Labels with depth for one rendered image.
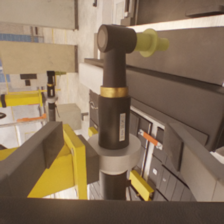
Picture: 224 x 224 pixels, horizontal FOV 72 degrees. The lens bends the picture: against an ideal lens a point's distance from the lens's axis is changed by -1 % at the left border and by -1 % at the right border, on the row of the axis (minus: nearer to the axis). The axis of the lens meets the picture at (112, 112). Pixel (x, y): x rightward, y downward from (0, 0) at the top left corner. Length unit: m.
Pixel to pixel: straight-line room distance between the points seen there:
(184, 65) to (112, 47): 0.43
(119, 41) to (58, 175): 0.18
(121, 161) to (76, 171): 0.06
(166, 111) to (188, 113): 0.08
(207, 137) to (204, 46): 0.28
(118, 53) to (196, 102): 0.29
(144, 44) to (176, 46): 0.41
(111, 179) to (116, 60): 0.18
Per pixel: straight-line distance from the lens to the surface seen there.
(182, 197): 0.74
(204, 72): 0.57
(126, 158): 0.22
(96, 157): 0.21
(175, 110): 0.49
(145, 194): 0.90
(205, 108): 0.44
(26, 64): 4.83
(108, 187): 0.28
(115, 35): 0.21
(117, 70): 0.21
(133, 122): 0.83
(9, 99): 1.05
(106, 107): 0.21
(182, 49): 0.62
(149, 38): 0.25
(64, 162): 0.21
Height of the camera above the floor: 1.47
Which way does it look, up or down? 27 degrees down
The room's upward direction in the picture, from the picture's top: 99 degrees counter-clockwise
